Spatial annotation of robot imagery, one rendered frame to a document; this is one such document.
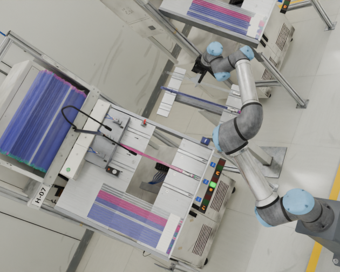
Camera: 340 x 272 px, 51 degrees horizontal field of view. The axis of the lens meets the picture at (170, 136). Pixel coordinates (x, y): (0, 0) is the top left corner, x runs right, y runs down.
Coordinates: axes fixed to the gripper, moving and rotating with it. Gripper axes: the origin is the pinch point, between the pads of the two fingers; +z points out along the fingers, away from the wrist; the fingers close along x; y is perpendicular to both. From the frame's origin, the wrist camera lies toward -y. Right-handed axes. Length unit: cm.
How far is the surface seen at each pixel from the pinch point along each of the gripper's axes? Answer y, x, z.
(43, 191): 56, 94, 21
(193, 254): -49, 94, 66
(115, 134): 33, 49, 15
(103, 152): 35, 61, 16
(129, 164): 18, 61, 19
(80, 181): 40, 80, 24
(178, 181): -12, 61, 13
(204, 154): -20.2, 40.1, 10.3
